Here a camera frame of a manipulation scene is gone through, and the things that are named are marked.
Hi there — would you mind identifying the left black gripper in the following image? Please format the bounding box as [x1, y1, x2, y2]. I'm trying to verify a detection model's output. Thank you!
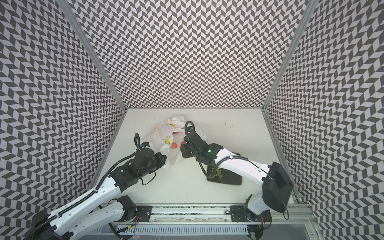
[139, 152, 168, 180]

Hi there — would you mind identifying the white plastic bag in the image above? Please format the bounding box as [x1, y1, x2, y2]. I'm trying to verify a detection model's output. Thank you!
[149, 115, 208, 169]

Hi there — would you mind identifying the yellow lemon with leaves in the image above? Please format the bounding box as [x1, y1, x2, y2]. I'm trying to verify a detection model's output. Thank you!
[214, 168, 224, 180]

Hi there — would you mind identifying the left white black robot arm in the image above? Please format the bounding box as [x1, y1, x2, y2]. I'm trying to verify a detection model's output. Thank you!
[24, 147, 167, 240]

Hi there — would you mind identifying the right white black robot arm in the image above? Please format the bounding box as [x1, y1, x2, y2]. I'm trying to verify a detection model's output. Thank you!
[181, 131, 294, 221]

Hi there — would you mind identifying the black square tray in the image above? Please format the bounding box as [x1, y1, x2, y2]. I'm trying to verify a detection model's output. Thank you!
[206, 152, 242, 186]

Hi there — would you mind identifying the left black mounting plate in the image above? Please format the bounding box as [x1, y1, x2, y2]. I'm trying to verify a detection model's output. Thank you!
[135, 205, 153, 223]

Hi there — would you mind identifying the black mounting plate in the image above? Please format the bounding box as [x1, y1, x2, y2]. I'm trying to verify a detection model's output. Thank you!
[135, 205, 153, 223]
[226, 205, 272, 223]

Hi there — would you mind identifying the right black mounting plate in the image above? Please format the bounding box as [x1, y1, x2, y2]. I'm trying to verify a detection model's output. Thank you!
[226, 205, 272, 223]

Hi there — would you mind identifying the white vent grille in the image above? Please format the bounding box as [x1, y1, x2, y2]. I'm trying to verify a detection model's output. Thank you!
[89, 224, 250, 236]

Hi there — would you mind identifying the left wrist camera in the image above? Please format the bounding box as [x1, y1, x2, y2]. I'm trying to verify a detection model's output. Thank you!
[140, 142, 150, 149]

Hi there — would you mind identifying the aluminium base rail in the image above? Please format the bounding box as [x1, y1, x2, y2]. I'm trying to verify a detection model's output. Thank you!
[137, 204, 317, 225]

